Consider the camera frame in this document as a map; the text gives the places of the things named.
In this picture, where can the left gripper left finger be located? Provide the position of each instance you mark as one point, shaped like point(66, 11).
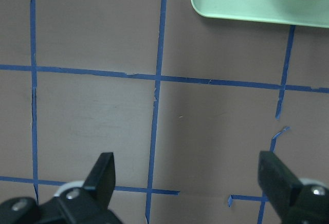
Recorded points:
point(74, 202)

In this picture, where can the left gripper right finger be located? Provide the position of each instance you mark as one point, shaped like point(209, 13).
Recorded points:
point(295, 200)

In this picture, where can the mint green tray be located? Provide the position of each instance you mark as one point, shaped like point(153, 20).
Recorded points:
point(312, 13)

